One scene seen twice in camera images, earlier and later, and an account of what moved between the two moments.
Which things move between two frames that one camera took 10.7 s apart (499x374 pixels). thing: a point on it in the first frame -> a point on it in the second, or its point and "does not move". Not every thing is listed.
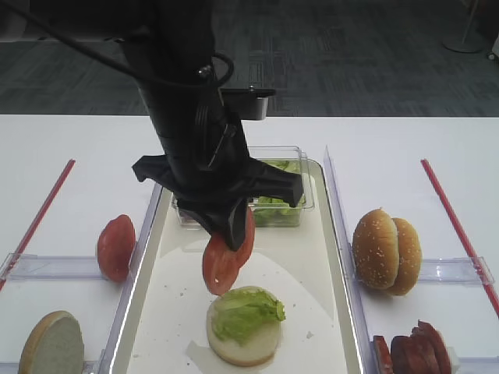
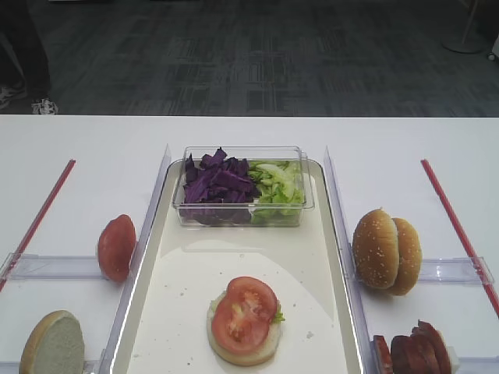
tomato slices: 221,265 -> 242,316
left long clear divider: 129,295 does not move
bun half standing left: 55,346 does not move
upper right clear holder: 467,269 does not move
